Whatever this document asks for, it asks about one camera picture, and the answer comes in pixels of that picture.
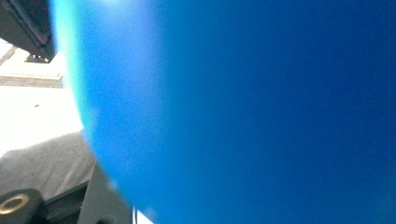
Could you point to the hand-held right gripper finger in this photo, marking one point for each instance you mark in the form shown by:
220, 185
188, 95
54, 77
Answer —
43, 165

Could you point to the blue bottle with white cap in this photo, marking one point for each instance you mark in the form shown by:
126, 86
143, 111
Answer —
243, 112

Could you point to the white table mat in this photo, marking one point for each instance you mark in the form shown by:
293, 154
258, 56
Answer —
34, 112

